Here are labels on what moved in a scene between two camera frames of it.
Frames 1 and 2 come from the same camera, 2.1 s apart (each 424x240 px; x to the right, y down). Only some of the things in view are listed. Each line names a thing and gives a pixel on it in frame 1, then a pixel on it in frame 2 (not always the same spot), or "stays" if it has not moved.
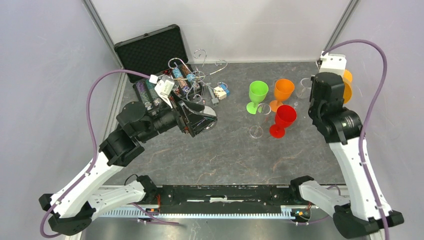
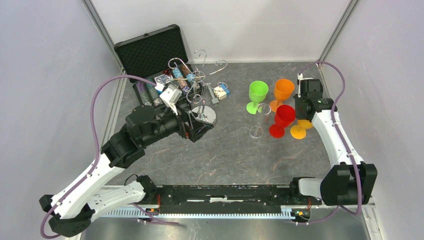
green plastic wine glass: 257,91 stays
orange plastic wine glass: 283,89 stays
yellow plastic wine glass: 347,78 to 299,131
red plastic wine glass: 285,116 stays
